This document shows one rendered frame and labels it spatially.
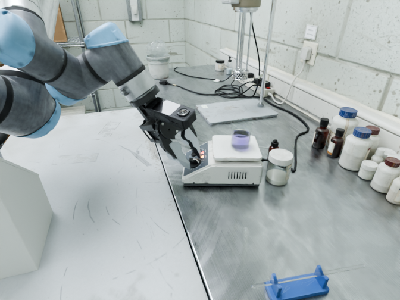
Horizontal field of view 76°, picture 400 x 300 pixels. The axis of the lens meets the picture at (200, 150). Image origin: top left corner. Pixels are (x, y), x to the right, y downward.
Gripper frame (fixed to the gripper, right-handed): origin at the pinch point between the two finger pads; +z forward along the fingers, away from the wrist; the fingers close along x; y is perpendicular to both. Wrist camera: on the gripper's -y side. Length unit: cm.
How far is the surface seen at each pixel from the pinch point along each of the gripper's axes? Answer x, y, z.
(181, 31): -176, 177, -15
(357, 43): -65, -19, 7
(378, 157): -30.5, -28.7, 25.8
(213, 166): -0.6, -5.0, 2.6
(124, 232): 23.6, -0.1, -1.1
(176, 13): -178, 172, -32
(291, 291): 15.4, -28.8, 13.4
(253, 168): -5.8, -11.3, 7.9
